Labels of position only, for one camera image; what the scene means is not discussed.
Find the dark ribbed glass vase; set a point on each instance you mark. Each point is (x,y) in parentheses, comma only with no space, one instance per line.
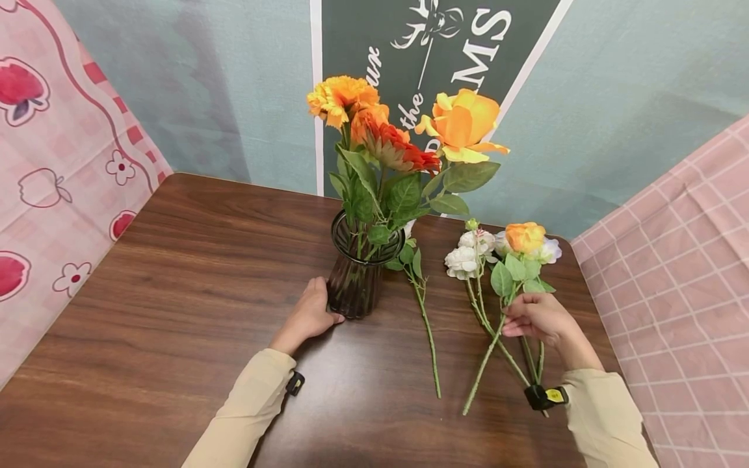
(357,286)

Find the small orange rose stem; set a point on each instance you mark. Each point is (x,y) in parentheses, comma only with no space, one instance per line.
(525,237)

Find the person's left forearm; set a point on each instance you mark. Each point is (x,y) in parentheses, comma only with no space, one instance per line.
(246,409)

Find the person's left fingers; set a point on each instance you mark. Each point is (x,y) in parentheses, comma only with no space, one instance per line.
(318,289)

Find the large yellow orange rose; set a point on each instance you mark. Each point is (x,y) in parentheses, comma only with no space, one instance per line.
(465,123)

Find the orange marigold flower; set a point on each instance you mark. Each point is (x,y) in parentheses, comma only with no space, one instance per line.
(342,97)

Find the person's left hand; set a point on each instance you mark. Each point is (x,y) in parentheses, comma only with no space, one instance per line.
(307,315)

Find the black wrist band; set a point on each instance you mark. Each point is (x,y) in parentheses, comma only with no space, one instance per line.
(295,383)
(541,396)

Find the person's right fingers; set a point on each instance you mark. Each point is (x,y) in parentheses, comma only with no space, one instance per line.
(518,322)

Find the person's left thumb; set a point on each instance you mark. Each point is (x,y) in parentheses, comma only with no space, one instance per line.
(333,318)

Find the red orange gerbera flower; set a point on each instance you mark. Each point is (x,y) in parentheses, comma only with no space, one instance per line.
(392,146)

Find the white flower sprig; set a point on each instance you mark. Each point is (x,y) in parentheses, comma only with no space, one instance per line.
(462,260)

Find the person's right hand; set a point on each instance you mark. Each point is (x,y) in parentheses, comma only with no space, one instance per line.
(541,318)

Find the pale lavender flower sprig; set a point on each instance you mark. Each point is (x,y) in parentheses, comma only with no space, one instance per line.
(550,251)

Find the green leafy flower stem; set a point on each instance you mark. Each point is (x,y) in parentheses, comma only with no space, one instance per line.
(430,338)

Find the person's right forearm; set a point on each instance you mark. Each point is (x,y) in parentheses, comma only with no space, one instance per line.
(603,416)

